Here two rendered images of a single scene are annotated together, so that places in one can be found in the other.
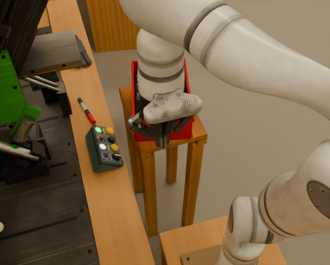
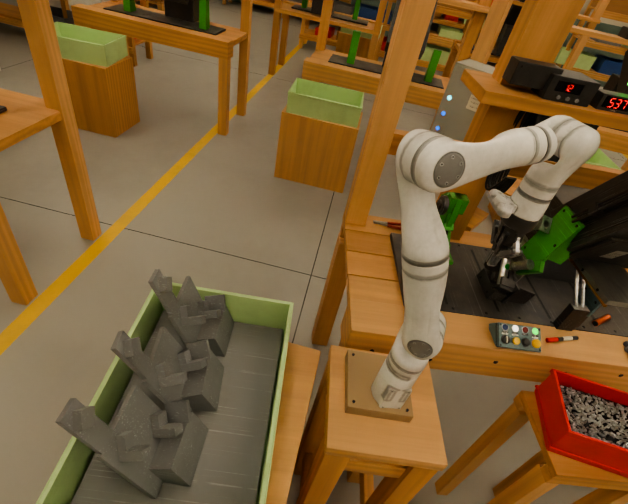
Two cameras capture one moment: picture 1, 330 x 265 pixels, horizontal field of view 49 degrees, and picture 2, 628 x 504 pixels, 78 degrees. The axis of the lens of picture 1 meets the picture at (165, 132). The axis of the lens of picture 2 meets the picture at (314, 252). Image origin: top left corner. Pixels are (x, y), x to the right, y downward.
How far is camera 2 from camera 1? 86 cm
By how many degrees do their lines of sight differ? 66
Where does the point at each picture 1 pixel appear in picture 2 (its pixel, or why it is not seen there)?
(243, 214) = not seen: hidden behind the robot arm
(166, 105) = (500, 196)
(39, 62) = (594, 273)
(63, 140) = (522, 315)
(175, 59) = (530, 179)
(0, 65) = (569, 227)
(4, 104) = (539, 246)
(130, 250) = not seen: hidden behind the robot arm
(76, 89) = (591, 341)
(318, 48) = not seen: outside the picture
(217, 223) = (432, 411)
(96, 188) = (472, 322)
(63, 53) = (613, 291)
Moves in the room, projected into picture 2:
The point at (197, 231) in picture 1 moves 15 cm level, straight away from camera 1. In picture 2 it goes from (426, 390) to (475, 419)
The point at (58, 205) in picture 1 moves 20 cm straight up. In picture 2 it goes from (457, 296) to (482, 256)
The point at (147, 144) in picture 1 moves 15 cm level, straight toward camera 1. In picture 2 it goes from (531, 399) to (485, 384)
